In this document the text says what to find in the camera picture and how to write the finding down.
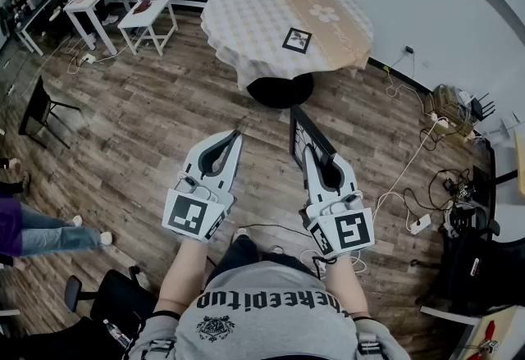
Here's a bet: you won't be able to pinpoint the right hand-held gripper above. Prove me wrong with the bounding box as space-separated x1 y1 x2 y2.
298 144 377 260

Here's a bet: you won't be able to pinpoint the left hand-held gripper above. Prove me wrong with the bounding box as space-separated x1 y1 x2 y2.
162 129 244 244

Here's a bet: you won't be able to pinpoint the black picture frame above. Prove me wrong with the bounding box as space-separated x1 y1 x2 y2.
289 103 338 171
281 27 313 52

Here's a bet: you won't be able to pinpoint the person's right forearm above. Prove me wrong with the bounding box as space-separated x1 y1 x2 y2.
323 253 371 319

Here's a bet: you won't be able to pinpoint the person's left forearm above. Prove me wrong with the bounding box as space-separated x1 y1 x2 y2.
154 237 210 317

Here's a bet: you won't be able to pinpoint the round table with checked cloth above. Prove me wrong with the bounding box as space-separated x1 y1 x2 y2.
199 0 375 109

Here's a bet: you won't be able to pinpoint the person's black trousers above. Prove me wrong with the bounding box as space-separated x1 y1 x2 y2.
204 233 325 281

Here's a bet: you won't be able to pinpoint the checked beige flower tablecloth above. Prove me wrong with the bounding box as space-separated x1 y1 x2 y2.
199 0 375 91

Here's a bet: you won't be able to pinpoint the brown cardboard box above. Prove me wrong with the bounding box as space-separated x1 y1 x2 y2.
424 84 477 139

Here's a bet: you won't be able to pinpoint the person's grey printed sweatshirt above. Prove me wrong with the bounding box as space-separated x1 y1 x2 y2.
126 259 411 360

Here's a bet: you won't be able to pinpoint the black office chair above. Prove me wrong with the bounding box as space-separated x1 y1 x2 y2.
64 266 158 360

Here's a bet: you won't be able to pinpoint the white wooden chair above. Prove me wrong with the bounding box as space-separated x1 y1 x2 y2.
117 0 180 57

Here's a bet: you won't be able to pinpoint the black bag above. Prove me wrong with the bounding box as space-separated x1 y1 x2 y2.
416 226 525 315

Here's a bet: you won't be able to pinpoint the black router with antennas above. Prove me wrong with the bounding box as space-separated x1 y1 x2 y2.
469 92 496 122

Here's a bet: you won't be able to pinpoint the black metal chair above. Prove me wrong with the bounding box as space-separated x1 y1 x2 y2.
18 75 82 150

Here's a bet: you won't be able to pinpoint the clear plastic water bottle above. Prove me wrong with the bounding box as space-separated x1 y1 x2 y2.
102 317 132 349

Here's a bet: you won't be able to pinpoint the red plastic tool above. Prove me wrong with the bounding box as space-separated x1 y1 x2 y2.
477 319 500 352

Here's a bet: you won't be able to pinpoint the long white cable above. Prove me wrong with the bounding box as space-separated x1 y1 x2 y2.
371 114 450 228

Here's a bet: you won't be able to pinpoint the black cable tangle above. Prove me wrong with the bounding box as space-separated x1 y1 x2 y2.
404 167 477 228

